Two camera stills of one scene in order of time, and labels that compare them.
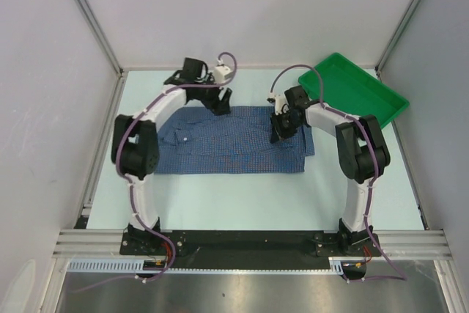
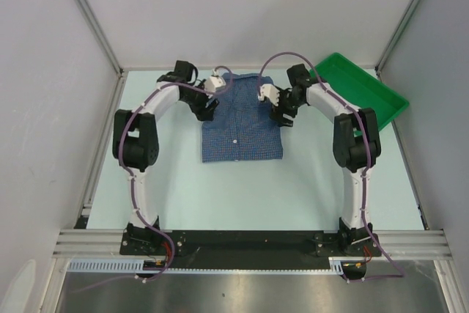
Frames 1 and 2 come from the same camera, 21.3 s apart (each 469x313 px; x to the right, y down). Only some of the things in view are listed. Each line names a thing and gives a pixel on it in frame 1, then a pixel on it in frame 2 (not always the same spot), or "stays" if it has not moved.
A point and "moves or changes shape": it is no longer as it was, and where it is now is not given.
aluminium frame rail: x=83 y=242 stays
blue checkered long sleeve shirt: x=198 y=140 moves or changes shape
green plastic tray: x=351 y=90 stays
